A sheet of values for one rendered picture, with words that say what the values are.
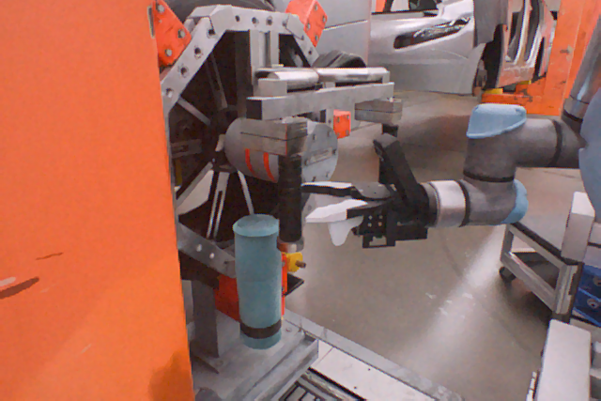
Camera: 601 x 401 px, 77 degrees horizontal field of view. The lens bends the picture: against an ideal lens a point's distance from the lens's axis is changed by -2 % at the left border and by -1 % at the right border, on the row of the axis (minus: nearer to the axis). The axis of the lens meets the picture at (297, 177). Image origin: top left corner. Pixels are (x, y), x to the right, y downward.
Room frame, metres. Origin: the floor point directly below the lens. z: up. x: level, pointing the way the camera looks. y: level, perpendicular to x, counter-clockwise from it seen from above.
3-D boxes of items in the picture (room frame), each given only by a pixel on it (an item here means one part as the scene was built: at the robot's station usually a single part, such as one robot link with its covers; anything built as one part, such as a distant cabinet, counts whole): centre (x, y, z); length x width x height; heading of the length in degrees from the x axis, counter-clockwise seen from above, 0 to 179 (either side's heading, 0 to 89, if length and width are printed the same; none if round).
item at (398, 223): (0.56, -0.15, 0.80); 0.12 x 0.08 x 0.09; 97
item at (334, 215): (0.50, -0.06, 0.81); 0.09 x 0.03 x 0.06; 126
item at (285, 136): (0.56, 0.03, 0.93); 0.09 x 0.05 x 0.05; 52
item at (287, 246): (0.54, 0.01, 0.83); 0.04 x 0.04 x 0.16
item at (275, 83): (0.67, 0.06, 1.03); 0.19 x 0.18 x 0.11; 52
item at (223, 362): (0.92, 0.23, 0.32); 0.40 x 0.30 x 0.28; 142
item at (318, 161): (0.78, 0.04, 0.85); 0.21 x 0.14 x 0.14; 52
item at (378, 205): (0.52, -0.10, 0.83); 0.09 x 0.05 x 0.02; 126
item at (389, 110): (0.83, -0.17, 0.93); 0.09 x 0.05 x 0.05; 52
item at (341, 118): (1.07, -0.10, 0.85); 0.09 x 0.08 x 0.07; 142
